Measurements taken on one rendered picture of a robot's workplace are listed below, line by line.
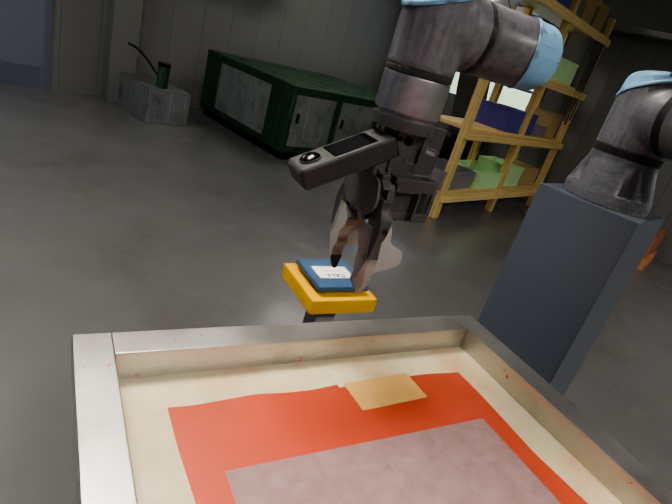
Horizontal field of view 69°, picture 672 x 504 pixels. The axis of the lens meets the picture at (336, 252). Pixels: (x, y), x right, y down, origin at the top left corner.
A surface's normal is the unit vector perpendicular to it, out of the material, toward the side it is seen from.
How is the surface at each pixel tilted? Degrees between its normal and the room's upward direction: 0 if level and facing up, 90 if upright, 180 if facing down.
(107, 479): 0
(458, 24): 90
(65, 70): 90
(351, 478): 0
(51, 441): 0
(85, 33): 90
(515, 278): 90
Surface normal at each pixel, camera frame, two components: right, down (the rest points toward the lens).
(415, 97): -0.01, 0.40
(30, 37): 0.65, 0.46
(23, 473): 0.26, -0.88
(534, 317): -0.72, 0.09
